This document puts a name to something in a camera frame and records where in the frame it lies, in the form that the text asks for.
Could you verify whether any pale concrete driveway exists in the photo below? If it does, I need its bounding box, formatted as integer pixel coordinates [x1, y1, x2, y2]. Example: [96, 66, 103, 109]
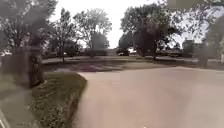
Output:
[71, 65, 224, 128]

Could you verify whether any grass lawn across road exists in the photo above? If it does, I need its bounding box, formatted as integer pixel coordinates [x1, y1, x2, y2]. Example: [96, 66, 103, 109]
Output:
[41, 55, 201, 65]

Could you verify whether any grey asphalt road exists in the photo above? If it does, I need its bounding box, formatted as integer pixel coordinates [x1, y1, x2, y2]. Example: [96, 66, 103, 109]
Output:
[42, 59, 224, 73]

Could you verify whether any vehicle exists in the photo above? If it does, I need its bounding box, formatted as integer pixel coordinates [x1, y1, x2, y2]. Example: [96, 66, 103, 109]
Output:
[117, 49, 131, 57]

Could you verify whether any grass patch with mulch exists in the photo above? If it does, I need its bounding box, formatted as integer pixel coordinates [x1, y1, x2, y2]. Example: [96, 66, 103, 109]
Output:
[19, 71, 88, 128]

